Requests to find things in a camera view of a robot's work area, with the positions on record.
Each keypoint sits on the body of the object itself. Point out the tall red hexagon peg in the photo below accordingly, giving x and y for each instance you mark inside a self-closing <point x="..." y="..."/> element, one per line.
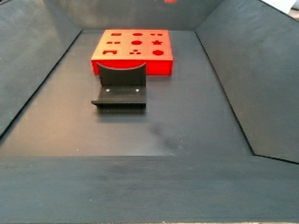
<point x="171" y="1"/>

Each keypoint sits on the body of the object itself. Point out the red shape-sorting board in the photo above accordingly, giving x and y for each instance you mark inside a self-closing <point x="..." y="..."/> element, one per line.
<point x="127" y="48"/>

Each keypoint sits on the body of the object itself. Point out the black curved holder bracket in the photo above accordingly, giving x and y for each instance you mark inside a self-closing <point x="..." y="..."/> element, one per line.
<point x="121" y="87"/>

